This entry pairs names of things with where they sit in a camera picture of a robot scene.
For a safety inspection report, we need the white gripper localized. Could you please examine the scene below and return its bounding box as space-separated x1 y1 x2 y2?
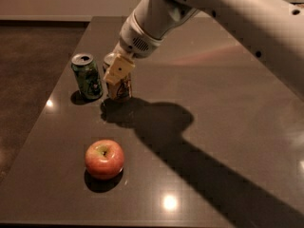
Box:
104 10 163 85

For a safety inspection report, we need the orange soda can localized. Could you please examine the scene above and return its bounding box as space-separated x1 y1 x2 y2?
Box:
103 52 132 103

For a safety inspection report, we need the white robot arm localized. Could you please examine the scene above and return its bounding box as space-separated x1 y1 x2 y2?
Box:
104 0 304 97

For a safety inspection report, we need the green soda can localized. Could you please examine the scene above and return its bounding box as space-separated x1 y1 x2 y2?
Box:
71 53 103 101

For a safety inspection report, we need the red apple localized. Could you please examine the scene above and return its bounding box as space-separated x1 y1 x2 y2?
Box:
85 140 124 181

